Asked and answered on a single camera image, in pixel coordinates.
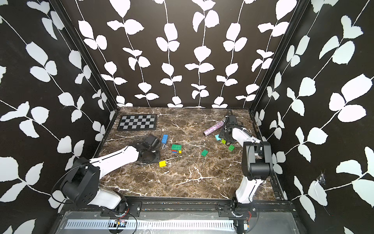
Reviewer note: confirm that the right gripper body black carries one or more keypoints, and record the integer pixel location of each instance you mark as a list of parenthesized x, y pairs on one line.
[(224, 133)]

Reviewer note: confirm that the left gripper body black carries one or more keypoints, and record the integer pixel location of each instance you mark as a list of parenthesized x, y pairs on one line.
[(154, 157)]

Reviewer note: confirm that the light blue long lego brick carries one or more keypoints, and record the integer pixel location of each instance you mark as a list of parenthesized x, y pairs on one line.
[(164, 139)]

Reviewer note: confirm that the small dark green lego brick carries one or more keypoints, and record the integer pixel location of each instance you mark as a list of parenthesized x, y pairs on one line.
[(204, 153)]

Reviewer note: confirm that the dark green long lego brick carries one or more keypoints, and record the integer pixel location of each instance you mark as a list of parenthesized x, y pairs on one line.
[(176, 147)]

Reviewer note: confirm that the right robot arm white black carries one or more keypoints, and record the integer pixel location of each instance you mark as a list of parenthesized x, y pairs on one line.
[(256, 160)]

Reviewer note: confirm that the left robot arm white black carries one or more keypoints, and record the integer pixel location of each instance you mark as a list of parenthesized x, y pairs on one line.
[(81, 184)]

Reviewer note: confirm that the yellow lego brick front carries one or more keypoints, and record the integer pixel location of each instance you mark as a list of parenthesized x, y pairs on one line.
[(162, 164)]

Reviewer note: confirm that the purple glitter microphone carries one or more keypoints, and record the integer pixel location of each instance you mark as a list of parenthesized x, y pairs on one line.
[(213, 128)]

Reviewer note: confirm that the black white checkerboard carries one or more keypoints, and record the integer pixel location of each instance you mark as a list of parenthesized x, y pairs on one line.
[(143, 122)]

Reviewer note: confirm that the white perforated strip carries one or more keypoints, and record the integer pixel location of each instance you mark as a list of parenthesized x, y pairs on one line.
[(132, 224)]

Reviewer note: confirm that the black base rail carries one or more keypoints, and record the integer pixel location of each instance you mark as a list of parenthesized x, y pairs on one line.
[(226, 208)]

